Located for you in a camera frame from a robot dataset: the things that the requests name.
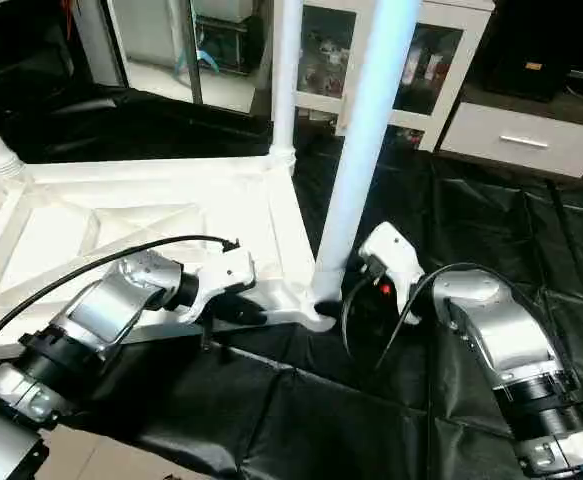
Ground white drawer unit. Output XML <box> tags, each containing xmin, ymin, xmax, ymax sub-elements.
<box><xmin>439</xmin><ymin>100</ymin><xmax>583</xmax><ymax>179</ymax></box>

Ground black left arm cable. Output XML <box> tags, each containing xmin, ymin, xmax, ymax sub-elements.
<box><xmin>0</xmin><ymin>235</ymin><xmax>242</xmax><ymax>363</ymax></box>

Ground teal floor stand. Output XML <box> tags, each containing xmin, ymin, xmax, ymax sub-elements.
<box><xmin>174</xmin><ymin>48</ymin><xmax>222</xmax><ymax>83</ymax></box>

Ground black box device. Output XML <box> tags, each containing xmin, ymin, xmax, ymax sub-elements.
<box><xmin>499</xmin><ymin>35</ymin><xmax>572</xmax><ymax>103</ymax></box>

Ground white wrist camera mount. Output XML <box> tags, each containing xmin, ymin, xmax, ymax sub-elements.
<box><xmin>183</xmin><ymin>246</ymin><xmax>259</xmax><ymax>325</ymax></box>
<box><xmin>356</xmin><ymin>221</ymin><xmax>426</xmax><ymax>327</ymax></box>

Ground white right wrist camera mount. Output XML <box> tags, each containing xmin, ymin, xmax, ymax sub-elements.
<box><xmin>356</xmin><ymin>221</ymin><xmax>426</xmax><ymax>327</ymax></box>

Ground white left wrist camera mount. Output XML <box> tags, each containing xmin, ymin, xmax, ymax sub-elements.
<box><xmin>183</xmin><ymin>246</ymin><xmax>259</xmax><ymax>325</ymax></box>

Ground black plastic mat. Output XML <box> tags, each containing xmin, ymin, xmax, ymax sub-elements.
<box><xmin>0</xmin><ymin>82</ymin><xmax>583</xmax><ymax>480</ymax></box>

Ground white glass door cabinet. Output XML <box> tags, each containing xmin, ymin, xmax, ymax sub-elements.
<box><xmin>269</xmin><ymin>0</ymin><xmax>496</xmax><ymax>153</ymax></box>

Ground white plastic table top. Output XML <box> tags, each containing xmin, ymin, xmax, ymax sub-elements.
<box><xmin>0</xmin><ymin>155</ymin><xmax>338</xmax><ymax>363</ymax></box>

